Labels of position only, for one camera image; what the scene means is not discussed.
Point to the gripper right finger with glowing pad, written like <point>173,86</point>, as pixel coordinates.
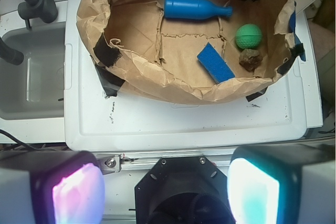
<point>282,183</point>

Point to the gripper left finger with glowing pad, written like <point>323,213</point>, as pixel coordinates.
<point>51,187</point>

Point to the brown rock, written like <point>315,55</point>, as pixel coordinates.
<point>250,59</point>

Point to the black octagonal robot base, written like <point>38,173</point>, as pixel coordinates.
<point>190,194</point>

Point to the white toy sink basin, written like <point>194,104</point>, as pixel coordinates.
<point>32,107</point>

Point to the blue sponge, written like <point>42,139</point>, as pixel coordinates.
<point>215,65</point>

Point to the green rubber ball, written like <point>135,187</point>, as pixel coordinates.
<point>248,36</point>

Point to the grey toy faucet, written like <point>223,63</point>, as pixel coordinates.
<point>46,10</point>

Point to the brown paper bag tray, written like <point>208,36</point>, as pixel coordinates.
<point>136,47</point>

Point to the blue plastic bottle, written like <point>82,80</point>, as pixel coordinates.
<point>194,9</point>

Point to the metal corner bracket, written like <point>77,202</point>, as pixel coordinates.
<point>110,164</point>

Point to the aluminium rail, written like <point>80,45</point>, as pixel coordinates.
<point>145,160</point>

